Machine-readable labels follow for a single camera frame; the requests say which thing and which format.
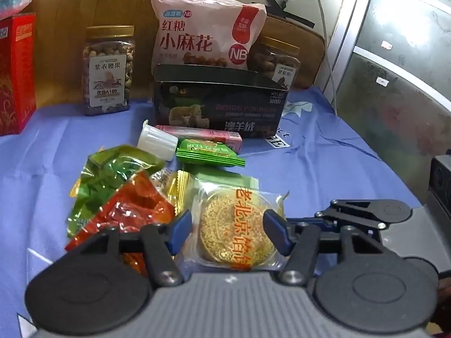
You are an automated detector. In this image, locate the cashew jar with gold lid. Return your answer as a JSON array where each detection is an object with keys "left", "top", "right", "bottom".
[{"left": 82, "top": 25, "right": 136, "bottom": 116}]

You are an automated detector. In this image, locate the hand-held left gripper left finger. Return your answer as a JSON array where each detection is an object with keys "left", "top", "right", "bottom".
[{"left": 67, "top": 209, "right": 193, "bottom": 288}]

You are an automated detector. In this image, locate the light green snack packet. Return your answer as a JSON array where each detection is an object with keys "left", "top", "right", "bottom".
[{"left": 193, "top": 170, "right": 260, "bottom": 191}]

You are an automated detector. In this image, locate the black tape cross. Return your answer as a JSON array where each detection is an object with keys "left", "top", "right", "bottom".
[{"left": 260, "top": 0, "right": 316, "bottom": 29}]

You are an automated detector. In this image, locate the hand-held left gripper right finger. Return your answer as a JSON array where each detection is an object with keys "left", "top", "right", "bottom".
[{"left": 264, "top": 209, "right": 385, "bottom": 286}]

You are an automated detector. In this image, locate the pecan jar with gold lid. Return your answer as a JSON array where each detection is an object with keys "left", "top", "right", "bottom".
[{"left": 247, "top": 35, "right": 301, "bottom": 91}]

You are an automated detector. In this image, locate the red foil snack packet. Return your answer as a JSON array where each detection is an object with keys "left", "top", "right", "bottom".
[{"left": 64, "top": 170, "right": 177, "bottom": 279}]

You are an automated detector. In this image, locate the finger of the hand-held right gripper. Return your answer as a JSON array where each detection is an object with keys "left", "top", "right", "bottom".
[{"left": 315, "top": 199, "right": 413, "bottom": 233}]

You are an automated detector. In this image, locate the blue printed cloth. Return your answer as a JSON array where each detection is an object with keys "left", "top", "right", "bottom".
[{"left": 0, "top": 86, "right": 424, "bottom": 338}]

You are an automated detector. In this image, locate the white jelly cup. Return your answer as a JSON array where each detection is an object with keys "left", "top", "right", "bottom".
[{"left": 136, "top": 120, "right": 179, "bottom": 161}]

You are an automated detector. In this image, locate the small yellow snack packet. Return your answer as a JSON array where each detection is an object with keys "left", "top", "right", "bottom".
[{"left": 165, "top": 170, "right": 194, "bottom": 216}]

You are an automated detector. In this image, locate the red cardboard box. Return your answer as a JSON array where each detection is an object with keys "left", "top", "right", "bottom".
[{"left": 0, "top": 13, "right": 37, "bottom": 137}]

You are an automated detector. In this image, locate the pink snack bag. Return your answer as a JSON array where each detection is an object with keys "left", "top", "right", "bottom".
[{"left": 150, "top": 0, "right": 267, "bottom": 73}]

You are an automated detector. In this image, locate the pink snack bar packet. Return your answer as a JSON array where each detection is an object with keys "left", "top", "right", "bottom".
[{"left": 155, "top": 124, "right": 243, "bottom": 156}]

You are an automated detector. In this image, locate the green foil snack packet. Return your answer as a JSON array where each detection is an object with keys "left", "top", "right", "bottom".
[{"left": 67, "top": 144, "right": 166, "bottom": 239}]

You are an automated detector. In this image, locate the dark green snack packet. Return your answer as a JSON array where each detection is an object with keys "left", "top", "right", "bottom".
[{"left": 175, "top": 137, "right": 246, "bottom": 168}]

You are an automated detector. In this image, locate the clear mooncake packet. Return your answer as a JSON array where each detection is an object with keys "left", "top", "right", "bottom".
[{"left": 183, "top": 179, "right": 291, "bottom": 272}]

